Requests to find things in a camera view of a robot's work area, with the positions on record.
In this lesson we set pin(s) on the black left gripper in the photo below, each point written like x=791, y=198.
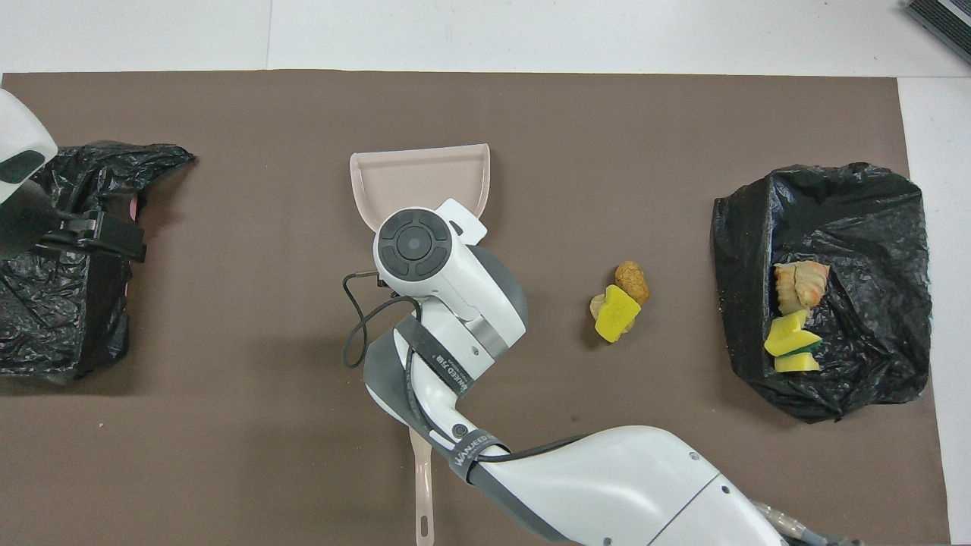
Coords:
x=23, y=227

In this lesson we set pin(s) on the beige plastic dustpan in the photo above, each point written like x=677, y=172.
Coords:
x=417, y=178

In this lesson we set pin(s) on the beige brush with black bristles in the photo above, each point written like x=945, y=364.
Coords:
x=422, y=485

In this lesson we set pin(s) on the small pale bread piece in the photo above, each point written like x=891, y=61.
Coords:
x=598, y=305

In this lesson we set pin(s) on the yellow sponge with green back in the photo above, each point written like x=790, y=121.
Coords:
x=617, y=315

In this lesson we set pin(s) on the brown oval bread nugget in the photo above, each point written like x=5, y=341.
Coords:
x=632, y=279

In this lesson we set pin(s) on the large yellow sponge piece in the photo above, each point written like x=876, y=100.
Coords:
x=785, y=337

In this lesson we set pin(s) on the small yellow sponge piece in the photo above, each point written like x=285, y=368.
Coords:
x=796, y=364

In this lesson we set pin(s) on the striped golden croissant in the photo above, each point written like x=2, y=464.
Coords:
x=810, y=280

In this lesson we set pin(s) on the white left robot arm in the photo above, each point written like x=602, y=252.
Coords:
x=23, y=129

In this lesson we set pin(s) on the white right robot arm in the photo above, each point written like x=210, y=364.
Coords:
x=607, y=485

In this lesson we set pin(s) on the black plastic trash bag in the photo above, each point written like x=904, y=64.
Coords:
x=872, y=227
x=61, y=318

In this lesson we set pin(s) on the brown table mat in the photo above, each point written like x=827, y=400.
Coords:
x=485, y=114

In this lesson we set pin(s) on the dark grey ribbed device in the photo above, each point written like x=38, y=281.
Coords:
x=944, y=19

